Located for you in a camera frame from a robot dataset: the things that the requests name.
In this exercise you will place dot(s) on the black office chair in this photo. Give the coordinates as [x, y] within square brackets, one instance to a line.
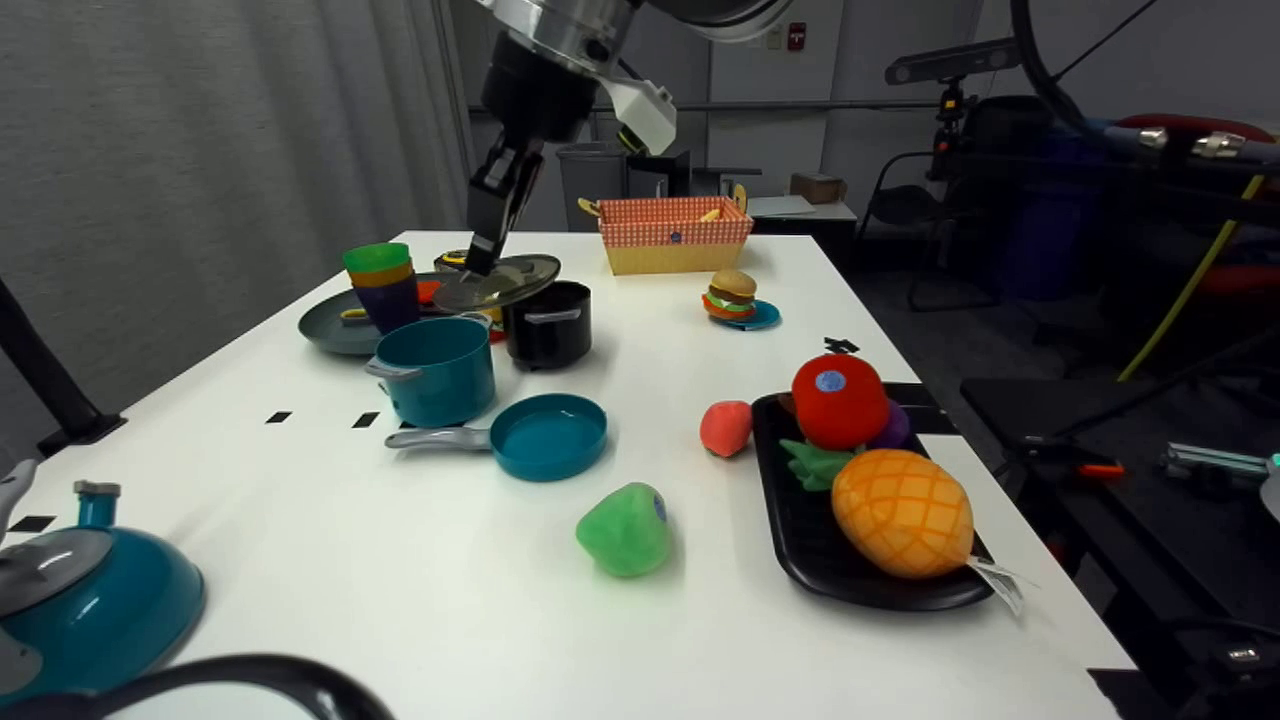
[992, 145]

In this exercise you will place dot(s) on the small pink-red plush fruit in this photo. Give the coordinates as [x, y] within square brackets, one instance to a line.
[725, 430]

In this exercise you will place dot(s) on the blue toy pan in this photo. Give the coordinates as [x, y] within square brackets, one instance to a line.
[545, 439]

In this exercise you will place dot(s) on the white paper tag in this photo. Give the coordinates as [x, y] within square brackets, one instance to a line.
[1002, 585]

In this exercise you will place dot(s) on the grey trash bin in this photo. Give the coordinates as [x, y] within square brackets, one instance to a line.
[587, 185]

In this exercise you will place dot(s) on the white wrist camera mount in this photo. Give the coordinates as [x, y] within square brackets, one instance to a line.
[642, 112]

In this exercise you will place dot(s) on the black plastic tray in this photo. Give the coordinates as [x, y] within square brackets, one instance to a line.
[803, 547]

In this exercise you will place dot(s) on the large teal kettle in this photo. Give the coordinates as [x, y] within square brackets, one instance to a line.
[123, 623]

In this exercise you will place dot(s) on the teal metal tool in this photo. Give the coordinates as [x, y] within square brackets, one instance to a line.
[1215, 463]

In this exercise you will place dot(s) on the black camera on stand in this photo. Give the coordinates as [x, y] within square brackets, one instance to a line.
[962, 62]

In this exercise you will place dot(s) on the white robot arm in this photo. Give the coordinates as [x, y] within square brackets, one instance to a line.
[573, 21]

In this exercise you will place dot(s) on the blue toy pot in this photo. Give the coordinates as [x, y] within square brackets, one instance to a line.
[440, 386]

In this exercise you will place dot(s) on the red plush tomato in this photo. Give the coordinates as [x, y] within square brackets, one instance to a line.
[840, 407]

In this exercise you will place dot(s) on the red chair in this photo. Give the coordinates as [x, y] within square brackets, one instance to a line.
[1200, 266]

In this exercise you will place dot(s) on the yellow black toy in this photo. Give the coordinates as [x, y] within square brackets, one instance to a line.
[448, 256]

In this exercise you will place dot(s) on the stack of coloured cups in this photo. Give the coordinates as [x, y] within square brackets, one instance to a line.
[383, 280]

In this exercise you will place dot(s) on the black toy pot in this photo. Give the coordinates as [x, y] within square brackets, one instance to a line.
[545, 341]

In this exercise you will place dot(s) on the dark grey plate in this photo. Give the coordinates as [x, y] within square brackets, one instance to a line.
[324, 324]

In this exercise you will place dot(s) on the yellow pole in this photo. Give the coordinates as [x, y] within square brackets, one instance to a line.
[1200, 266]

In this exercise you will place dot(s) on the small teal plate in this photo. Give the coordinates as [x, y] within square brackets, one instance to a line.
[766, 317]

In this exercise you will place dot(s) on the grey curtain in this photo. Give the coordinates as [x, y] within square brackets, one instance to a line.
[200, 162]

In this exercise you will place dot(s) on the green plush pear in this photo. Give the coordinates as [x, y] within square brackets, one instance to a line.
[624, 532]

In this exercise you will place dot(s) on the purple plush fruit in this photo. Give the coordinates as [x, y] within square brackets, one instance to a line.
[896, 424]

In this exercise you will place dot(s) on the green plush leaves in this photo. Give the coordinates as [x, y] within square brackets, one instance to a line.
[815, 466]

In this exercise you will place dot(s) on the orange plush pineapple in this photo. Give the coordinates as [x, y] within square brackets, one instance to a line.
[902, 515]

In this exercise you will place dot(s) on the blue bin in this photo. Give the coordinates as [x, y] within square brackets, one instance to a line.
[1055, 213]

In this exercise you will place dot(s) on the toy burger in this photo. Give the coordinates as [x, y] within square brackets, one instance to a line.
[731, 299]

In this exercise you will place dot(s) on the small cardboard box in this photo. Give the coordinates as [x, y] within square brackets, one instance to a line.
[816, 188]

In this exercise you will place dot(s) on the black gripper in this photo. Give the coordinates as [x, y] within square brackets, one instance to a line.
[540, 100]

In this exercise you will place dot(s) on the black tripod leg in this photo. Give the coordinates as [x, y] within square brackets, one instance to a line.
[41, 363]

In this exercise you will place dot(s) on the small red toy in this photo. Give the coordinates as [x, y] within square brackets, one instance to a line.
[424, 290]

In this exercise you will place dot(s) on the white wall plate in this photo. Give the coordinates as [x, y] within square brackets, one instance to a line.
[799, 38]

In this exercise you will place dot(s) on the grey side table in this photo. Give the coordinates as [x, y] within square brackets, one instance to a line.
[803, 209]

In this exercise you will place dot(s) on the orange yellow basket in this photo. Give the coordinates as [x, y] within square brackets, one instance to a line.
[673, 242]

